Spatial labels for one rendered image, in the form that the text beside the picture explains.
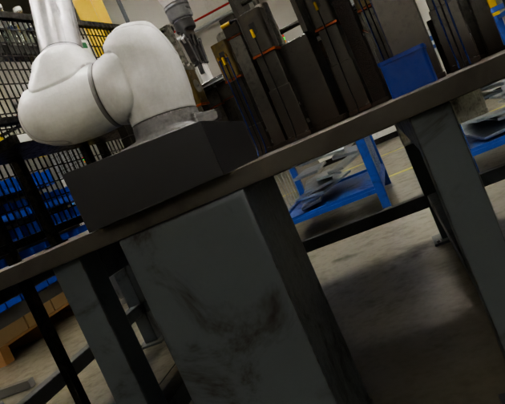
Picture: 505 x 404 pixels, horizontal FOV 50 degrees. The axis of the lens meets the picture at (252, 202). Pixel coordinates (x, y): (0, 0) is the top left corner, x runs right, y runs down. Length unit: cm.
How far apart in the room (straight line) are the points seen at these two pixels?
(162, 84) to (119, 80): 9
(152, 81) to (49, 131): 27
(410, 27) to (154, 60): 63
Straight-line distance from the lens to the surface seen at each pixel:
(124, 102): 120
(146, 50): 120
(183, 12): 199
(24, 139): 165
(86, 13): 279
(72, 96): 125
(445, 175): 108
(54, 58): 131
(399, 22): 143
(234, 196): 106
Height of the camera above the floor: 71
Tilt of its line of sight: 5 degrees down
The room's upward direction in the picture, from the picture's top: 24 degrees counter-clockwise
